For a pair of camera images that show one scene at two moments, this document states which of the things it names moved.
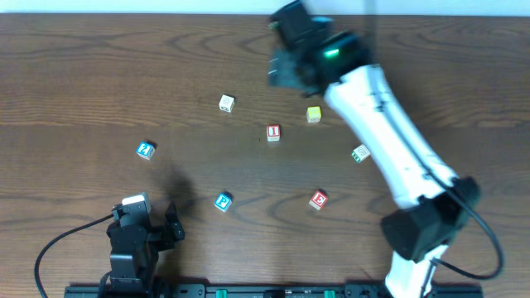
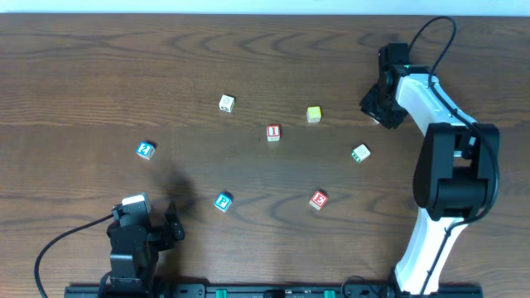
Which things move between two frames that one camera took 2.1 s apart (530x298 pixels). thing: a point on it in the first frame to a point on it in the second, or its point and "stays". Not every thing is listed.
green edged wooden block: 360,152 stays
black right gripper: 281,71 to 377,108
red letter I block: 273,132 stays
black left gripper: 164,232 stays
